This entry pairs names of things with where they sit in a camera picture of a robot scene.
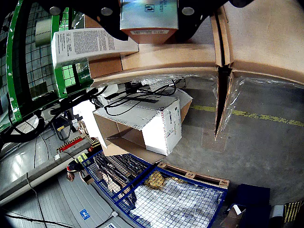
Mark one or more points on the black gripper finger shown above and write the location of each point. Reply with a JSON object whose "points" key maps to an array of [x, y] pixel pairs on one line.
{"points": [[95, 9], [197, 14]]}

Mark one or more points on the copper carton with white end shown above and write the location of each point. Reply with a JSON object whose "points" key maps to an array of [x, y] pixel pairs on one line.
{"points": [[149, 16]]}

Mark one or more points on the blue cage with flattened cardboard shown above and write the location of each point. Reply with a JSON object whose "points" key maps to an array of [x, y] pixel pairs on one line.
{"points": [[118, 171]]}

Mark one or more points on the small open brown box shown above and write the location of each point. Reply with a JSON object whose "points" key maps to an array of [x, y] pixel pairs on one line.
{"points": [[234, 217]]}

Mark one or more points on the tall white carton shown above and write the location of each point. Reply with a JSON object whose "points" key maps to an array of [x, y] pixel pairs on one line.
{"points": [[90, 45]]}

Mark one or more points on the beige tape roll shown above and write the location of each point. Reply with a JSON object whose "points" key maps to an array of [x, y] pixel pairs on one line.
{"points": [[44, 31]]}

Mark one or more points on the open white shipping carton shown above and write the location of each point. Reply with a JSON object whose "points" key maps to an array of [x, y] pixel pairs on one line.
{"points": [[161, 133]]}

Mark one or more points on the red yellow barrier bar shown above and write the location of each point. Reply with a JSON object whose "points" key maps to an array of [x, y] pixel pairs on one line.
{"points": [[71, 143]]}

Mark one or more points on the worker in hi-vis vest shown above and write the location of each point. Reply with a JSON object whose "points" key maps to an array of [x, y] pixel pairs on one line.
{"points": [[76, 166]]}

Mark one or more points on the wooden pallet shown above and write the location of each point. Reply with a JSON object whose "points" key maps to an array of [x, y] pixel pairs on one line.
{"points": [[197, 177]]}

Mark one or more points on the blue plastic bin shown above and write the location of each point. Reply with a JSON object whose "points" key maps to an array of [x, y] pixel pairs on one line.
{"points": [[251, 197]]}

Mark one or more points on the blue cage with white plastic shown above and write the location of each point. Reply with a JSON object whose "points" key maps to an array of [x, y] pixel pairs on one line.
{"points": [[178, 204]]}

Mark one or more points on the yellow black striped bumper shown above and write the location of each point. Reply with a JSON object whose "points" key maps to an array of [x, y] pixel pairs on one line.
{"points": [[293, 211]]}

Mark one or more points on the blue wall sign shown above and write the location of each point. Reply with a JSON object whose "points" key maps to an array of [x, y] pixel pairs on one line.
{"points": [[84, 214]]}

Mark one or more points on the grey wall box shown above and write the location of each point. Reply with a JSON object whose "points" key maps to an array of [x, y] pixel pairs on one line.
{"points": [[276, 211]]}

